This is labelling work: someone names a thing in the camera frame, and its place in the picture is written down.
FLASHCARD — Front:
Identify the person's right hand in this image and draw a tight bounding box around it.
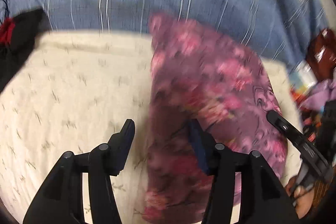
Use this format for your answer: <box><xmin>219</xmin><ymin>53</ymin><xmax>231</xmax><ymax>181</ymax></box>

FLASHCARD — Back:
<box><xmin>286</xmin><ymin>176</ymin><xmax>317</xmax><ymax>217</ymax></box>

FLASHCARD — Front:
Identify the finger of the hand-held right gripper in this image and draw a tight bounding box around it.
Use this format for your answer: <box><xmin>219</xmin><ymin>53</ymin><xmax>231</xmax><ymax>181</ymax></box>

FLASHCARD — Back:
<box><xmin>266</xmin><ymin>111</ymin><xmax>333</xmax><ymax>174</ymax></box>

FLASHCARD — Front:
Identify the pink floral garment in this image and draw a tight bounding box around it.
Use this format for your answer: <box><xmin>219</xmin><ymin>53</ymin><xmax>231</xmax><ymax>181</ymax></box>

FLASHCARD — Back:
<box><xmin>142</xmin><ymin>13</ymin><xmax>289</xmax><ymax>224</ymax></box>

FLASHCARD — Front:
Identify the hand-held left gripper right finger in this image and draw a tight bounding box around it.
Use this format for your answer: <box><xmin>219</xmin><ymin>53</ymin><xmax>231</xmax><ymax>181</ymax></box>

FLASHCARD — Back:
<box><xmin>188</xmin><ymin>120</ymin><xmax>300</xmax><ymax>224</ymax></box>

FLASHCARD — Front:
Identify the red packet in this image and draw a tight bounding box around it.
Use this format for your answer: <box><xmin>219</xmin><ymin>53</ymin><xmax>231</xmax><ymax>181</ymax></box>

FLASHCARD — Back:
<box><xmin>290</xmin><ymin>89</ymin><xmax>311</xmax><ymax>109</ymax></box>

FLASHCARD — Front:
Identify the purple cloth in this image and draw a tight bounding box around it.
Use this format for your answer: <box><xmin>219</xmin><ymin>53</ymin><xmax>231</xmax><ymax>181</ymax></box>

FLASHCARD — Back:
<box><xmin>302</xmin><ymin>79</ymin><xmax>336</xmax><ymax>109</ymax></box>

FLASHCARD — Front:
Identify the black and red cloth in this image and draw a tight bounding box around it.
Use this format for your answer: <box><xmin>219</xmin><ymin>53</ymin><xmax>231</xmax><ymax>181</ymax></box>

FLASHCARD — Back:
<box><xmin>0</xmin><ymin>7</ymin><xmax>46</xmax><ymax>90</ymax></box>

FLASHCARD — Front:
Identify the cream leaf-print bedsheet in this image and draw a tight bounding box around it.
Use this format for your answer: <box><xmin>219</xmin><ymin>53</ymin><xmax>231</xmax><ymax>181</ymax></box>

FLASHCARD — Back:
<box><xmin>0</xmin><ymin>30</ymin><xmax>302</xmax><ymax>224</ymax></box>

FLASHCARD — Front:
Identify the clear bag with colourful print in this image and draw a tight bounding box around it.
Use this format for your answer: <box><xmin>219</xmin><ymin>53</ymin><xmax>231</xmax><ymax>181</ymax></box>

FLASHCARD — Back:
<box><xmin>288</xmin><ymin>61</ymin><xmax>318</xmax><ymax>93</ymax></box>

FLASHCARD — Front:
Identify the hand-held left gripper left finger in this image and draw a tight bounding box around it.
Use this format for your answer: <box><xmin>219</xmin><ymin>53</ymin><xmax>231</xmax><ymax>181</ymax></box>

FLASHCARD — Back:
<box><xmin>23</xmin><ymin>119</ymin><xmax>135</xmax><ymax>224</ymax></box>

